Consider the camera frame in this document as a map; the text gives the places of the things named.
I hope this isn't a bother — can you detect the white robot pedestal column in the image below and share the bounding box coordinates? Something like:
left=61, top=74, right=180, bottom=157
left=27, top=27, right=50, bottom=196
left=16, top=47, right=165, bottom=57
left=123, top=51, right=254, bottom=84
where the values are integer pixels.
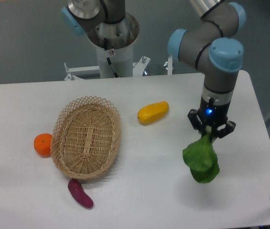
left=86, top=11, right=140, bottom=79

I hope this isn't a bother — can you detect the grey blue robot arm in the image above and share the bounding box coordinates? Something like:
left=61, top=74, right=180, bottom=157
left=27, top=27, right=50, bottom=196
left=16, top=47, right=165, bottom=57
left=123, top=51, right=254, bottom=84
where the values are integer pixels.
left=61, top=0, right=246, bottom=141

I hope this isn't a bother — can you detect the orange mandarin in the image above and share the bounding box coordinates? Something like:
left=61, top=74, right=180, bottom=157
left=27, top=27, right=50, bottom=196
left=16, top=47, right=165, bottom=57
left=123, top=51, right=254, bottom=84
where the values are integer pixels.
left=33, top=133, right=52, bottom=158

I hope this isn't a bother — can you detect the woven wicker basket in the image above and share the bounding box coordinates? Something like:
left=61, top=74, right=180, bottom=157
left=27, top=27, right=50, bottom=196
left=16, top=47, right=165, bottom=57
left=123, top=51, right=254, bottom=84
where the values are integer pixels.
left=51, top=96, right=121, bottom=180

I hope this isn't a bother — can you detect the white metal base frame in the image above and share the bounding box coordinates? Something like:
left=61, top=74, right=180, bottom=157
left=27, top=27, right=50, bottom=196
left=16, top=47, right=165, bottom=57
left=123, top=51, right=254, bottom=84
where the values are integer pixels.
left=64, top=56, right=174, bottom=81

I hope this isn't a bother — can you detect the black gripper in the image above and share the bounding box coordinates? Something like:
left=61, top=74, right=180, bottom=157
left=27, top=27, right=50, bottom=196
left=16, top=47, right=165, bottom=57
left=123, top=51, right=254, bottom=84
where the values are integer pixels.
left=187, top=98, right=236, bottom=143

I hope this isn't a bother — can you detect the purple sweet potato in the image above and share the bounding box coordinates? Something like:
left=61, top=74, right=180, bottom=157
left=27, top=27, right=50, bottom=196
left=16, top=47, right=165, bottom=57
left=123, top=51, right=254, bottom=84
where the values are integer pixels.
left=68, top=178, right=94, bottom=209

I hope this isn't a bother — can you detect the green leafy vegetable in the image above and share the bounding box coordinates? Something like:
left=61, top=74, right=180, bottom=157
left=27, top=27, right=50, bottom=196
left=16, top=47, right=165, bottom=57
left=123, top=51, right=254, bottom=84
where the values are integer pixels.
left=182, top=131, right=220, bottom=184

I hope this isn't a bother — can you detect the yellow mango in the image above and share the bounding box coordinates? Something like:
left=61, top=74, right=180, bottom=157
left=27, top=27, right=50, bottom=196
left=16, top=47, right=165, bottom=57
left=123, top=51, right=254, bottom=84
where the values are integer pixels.
left=137, top=101, right=169, bottom=125

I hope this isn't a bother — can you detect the black cable on pedestal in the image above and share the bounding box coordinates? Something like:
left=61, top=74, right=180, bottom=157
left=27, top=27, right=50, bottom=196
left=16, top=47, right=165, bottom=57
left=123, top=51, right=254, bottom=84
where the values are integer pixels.
left=104, top=38, right=119, bottom=78

